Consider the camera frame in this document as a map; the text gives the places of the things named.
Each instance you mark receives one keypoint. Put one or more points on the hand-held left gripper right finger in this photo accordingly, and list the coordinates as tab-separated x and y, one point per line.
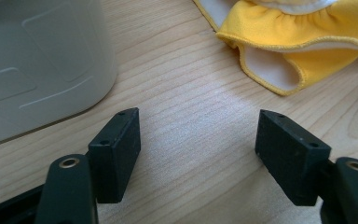
292	155

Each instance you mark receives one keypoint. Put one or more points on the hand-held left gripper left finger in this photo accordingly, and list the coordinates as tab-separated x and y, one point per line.
113	161

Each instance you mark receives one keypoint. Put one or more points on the yellow and white cloth garment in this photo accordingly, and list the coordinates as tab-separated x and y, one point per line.
289	37

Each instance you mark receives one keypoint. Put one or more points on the beige plastic container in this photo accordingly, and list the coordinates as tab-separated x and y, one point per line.
40	59

